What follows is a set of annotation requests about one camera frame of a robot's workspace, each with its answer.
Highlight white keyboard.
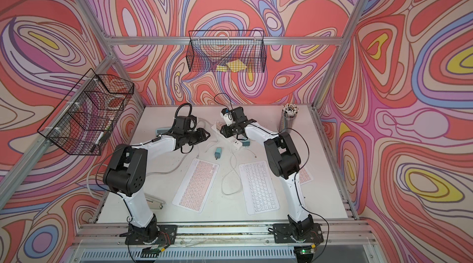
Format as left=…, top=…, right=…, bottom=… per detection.
left=238, top=161, right=280, bottom=215

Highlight teal usb charger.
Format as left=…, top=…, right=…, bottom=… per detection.
left=214, top=147, right=222, bottom=159

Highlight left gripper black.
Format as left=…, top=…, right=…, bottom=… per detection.
left=183, top=128, right=211, bottom=146

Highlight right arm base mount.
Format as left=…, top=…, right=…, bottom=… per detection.
left=268, top=223, right=325, bottom=245

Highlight teal usb charger end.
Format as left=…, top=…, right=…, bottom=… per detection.
left=241, top=140, right=251, bottom=147

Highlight white power strip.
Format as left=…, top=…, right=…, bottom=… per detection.
left=211, top=124, right=243, bottom=150

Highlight grey calculator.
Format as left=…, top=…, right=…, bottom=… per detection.
left=156, top=127, right=171, bottom=135

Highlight pencil holder cup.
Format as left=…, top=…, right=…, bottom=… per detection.
left=280, top=104, right=299, bottom=132

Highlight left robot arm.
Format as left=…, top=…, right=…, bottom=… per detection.
left=103, top=115, right=210, bottom=245

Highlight silver stapler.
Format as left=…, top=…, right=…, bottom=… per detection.
left=145, top=193, right=166, bottom=210

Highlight pink keyboard left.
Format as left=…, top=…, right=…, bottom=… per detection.
left=172, top=158, right=219, bottom=213

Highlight black wire basket left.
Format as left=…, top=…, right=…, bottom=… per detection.
left=37, top=69, right=134, bottom=156

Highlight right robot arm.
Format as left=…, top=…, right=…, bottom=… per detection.
left=220, top=106, right=314, bottom=242

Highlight black wire basket back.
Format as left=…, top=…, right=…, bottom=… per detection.
left=186, top=29, right=267, bottom=73

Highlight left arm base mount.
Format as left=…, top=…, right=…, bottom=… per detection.
left=119, top=224, right=177, bottom=245

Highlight yellow sticky notes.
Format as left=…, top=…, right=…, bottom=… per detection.
left=215, top=59, right=248, bottom=73

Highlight black wire basket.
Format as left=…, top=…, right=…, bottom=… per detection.
left=37, top=69, right=134, bottom=156
left=186, top=29, right=267, bottom=73

